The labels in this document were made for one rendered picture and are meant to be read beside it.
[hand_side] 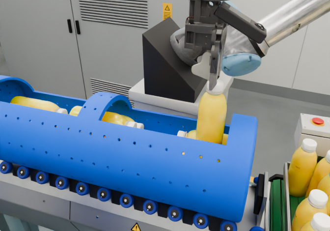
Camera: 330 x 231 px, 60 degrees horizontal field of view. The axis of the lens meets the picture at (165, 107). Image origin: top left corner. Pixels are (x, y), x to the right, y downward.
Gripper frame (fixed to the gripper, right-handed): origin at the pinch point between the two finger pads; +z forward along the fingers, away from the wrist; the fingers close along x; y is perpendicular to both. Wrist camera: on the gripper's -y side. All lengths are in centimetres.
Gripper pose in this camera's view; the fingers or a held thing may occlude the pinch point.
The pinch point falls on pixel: (215, 81)
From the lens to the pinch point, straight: 69.1
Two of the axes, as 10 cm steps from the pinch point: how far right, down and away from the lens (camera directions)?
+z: 0.0, 8.6, 5.1
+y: -9.5, -1.6, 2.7
